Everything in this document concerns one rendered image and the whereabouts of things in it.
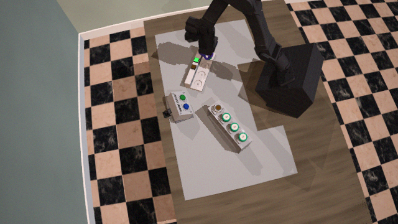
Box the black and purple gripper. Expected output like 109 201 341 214
198 36 218 60

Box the grey flat mat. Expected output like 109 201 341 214
155 19 298 200

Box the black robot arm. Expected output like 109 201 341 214
184 0 295 86

